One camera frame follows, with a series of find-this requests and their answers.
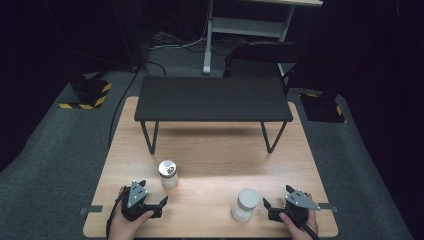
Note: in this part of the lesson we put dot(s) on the black desktop shelf riser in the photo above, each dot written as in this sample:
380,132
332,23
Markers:
213,99

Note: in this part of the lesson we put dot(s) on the glass jar with white lid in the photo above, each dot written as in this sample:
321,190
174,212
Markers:
246,204

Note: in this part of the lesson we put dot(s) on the white desk frame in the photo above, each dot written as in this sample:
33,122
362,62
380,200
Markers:
248,27

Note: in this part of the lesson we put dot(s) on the grey tape strip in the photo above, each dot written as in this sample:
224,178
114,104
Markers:
90,210
329,208

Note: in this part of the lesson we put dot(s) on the person's left hand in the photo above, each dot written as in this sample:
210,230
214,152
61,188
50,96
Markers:
126,227

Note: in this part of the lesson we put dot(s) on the glass jar with silver lid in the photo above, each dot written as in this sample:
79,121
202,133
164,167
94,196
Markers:
168,176

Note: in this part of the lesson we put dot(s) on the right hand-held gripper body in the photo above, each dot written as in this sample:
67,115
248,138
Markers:
298,201

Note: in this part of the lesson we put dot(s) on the person's right hand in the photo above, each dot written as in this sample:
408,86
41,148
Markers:
295,229

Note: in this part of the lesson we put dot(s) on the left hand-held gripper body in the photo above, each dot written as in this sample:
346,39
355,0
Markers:
134,196

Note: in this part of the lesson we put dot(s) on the black stand base striped edge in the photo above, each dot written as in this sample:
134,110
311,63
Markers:
321,107
89,94

